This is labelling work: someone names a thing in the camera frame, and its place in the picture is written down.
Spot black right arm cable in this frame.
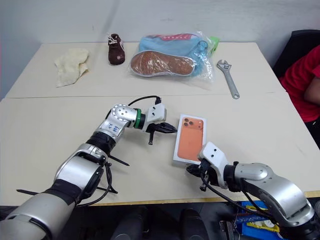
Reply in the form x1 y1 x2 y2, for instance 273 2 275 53
199 172 279 226

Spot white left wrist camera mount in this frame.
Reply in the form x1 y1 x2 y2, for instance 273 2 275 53
145 103 168 125

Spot black cable tie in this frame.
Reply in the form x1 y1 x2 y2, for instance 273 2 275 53
15 188 39 196
108 154 131 167
95 184 119 195

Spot black chair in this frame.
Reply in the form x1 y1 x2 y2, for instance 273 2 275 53
272 29 320 79

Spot dark rounded shape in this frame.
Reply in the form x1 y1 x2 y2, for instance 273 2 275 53
179 208 209 240
111 205 149 240

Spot cream crumpled cloth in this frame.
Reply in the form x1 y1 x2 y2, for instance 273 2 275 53
53 47 91 89

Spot yellow frame toy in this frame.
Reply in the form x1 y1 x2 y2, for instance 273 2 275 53
245 204 281 233

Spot green packet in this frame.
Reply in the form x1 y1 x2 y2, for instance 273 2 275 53
208 35 221 56

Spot black metal bracket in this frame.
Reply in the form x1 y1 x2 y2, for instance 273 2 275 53
219 219 239 240

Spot blue plastic bin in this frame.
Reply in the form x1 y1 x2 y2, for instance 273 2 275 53
235 199 284 235

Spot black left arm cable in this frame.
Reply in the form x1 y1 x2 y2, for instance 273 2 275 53
76 95 163 208

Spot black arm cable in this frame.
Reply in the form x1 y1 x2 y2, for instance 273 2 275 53
76 95 163 208
199 172 279 226

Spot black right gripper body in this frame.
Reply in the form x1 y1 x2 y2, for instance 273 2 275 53
198 159 219 186

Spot brown baby shoe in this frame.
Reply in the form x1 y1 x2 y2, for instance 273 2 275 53
106 32 126 66

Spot blue shoes in plastic bag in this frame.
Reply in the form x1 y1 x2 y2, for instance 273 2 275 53
126 30 217 91

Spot silver adjustable wrench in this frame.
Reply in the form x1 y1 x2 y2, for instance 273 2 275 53
216 59 241 100

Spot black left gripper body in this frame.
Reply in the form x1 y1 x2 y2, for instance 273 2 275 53
145 121 165 146

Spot blue sneaker brown sole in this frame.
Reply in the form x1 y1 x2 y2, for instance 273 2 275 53
129 49 203 79
138 32 209 55

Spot person in red shirt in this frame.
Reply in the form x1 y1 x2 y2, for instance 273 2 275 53
278 44 320 151

